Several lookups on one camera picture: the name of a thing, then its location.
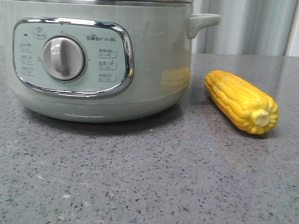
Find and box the yellow corn cob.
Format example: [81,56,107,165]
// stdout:
[205,70,279,135]

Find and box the light green electric cooking pot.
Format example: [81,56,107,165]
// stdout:
[0,0,220,123]

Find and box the white pleated curtain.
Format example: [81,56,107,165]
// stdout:
[193,0,299,57]

